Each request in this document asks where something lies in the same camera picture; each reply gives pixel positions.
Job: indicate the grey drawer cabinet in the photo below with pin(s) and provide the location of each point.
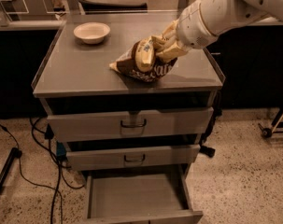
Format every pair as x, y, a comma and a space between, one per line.
75, 78

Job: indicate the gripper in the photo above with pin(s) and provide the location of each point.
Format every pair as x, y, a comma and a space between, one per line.
193, 29

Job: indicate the black plug on floor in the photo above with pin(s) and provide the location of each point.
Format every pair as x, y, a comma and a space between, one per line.
208, 151

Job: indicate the black stand leg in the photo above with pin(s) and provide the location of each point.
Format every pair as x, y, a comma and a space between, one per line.
13, 154

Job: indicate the middle grey drawer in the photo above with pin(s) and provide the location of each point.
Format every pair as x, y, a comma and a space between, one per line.
132, 157

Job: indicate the black wheeled cart base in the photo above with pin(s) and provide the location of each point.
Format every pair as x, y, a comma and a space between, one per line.
276, 125

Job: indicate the bottom grey drawer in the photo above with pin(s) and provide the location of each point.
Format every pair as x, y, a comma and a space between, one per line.
140, 195

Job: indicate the grey drawer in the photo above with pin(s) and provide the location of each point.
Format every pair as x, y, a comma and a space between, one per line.
132, 157
117, 125
140, 195

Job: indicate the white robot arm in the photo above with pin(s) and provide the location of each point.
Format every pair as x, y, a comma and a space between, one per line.
200, 24

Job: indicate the top grey drawer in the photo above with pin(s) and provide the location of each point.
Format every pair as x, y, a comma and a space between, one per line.
117, 125

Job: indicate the white bowl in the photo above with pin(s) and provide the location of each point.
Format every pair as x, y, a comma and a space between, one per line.
92, 32

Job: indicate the brown and yellow chip bag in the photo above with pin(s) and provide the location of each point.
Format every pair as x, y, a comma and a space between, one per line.
140, 62

